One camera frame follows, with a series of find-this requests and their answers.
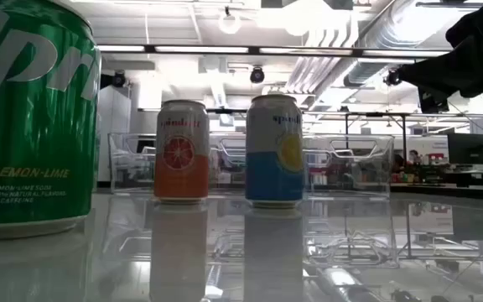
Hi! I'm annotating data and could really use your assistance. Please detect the orange grapefruit Spindrift can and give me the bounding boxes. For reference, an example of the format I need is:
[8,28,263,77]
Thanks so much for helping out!
[153,99,211,206]

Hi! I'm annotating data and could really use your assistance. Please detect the black computer monitor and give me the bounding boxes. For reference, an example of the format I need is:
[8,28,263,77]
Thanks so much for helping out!
[447,133,483,165]

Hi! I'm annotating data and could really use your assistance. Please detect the round white ceiling lamp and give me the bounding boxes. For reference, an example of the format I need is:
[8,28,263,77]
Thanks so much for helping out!
[218,6,242,35]

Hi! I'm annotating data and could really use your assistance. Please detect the white ceiling light tube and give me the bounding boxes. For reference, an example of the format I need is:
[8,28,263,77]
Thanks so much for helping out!
[98,44,146,53]
[361,49,452,58]
[259,47,354,56]
[155,45,250,54]

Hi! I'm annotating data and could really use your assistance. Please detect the blue lemon Spindrift can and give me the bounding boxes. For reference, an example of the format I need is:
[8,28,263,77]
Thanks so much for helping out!
[244,94,305,210]

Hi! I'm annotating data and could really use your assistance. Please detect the black background workbench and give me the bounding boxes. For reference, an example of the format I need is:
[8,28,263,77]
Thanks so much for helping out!
[392,163,483,189]

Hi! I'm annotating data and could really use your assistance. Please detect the green Sprite soda can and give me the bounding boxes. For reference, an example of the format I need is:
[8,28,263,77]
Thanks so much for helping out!
[0,0,102,241]

